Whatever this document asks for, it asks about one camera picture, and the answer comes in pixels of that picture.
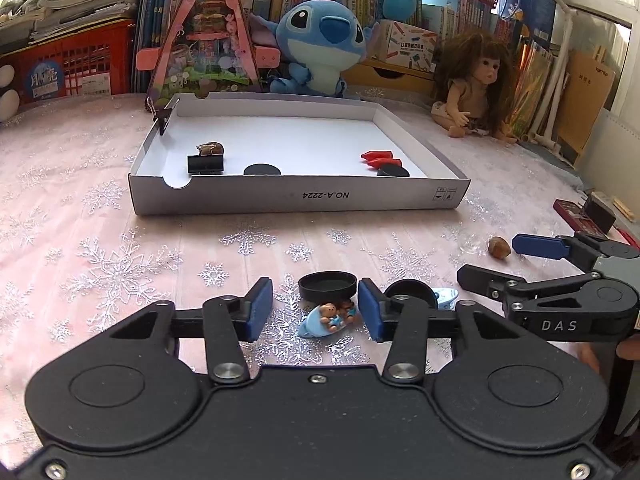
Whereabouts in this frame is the black round lid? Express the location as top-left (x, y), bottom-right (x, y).
top-left (384, 278), bottom-right (438, 309)
top-left (298, 271), bottom-right (357, 304)

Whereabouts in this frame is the black round puck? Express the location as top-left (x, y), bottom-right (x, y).
top-left (243, 162), bottom-right (281, 176)
top-left (378, 164), bottom-right (410, 178)

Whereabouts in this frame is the red crayon piece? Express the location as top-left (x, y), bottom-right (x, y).
top-left (360, 150), bottom-right (393, 162)
top-left (367, 158), bottom-right (402, 169)

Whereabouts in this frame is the black binder clip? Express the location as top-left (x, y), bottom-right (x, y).
top-left (144, 96), bottom-right (180, 136)
top-left (186, 154), bottom-right (224, 176)

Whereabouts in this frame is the brown walnut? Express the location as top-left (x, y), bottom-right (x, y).
top-left (196, 141), bottom-right (224, 156)
top-left (488, 236), bottom-right (512, 260)

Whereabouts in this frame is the operator right hand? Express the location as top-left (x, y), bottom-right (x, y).
top-left (574, 334), bottom-right (640, 376)

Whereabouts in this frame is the black round lid on table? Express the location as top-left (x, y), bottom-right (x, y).
top-left (384, 278), bottom-right (438, 309)

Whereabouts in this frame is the dark red box at edge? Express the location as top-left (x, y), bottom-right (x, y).
top-left (553, 200), bottom-right (639, 248)

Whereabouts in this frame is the small black box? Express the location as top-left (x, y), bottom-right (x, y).
top-left (582, 194), bottom-right (616, 235)

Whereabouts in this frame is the clear glass ball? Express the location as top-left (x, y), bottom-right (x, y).
top-left (458, 233), bottom-right (486, 256)

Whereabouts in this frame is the light blue plastic piece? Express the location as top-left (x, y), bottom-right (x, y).
top-left (433, 287), bottom-right (459, 310)

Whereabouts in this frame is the small blue bear figurine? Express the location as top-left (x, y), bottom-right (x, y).
top-left (297, 300), bottom-right (359, 339)

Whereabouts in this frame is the white shallow cardboard box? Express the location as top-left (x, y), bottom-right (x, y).
top-left (128, 92), bottom-right (471, 216)

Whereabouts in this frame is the brown haired baby doll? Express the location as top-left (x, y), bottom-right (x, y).
top-left (431, 30), bottom-right (516, 144)

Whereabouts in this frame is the black binder clip on box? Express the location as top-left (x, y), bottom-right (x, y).
top-left (144, 96), bottom-right (180, 136)

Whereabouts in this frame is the wooden drawer shelf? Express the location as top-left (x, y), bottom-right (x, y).
top-left (342, 60), bottom-right (434, 96)

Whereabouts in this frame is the white pencil pattern box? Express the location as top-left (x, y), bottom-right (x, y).
top-left (373, 20), bottom-right (438, 72)

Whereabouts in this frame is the pink triangular toy house box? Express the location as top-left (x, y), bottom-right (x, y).
top-left (136, 0), bottom-right (281, 112)

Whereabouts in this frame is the blue Stitch plush toy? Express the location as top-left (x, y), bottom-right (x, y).
top-left (248, 0), bottom-right (381, 98)

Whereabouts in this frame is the blue round plush ball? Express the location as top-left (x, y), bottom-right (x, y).
top-left (383, 0), bottom-right (418, 22)

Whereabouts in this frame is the blue Doraemon plush toy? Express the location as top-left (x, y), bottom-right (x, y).
top-left (0, 65), bottom-right (20, 122)

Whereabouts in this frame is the stack of grey books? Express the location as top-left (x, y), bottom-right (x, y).
top-left (1, 0), bottom-right (138, 52)

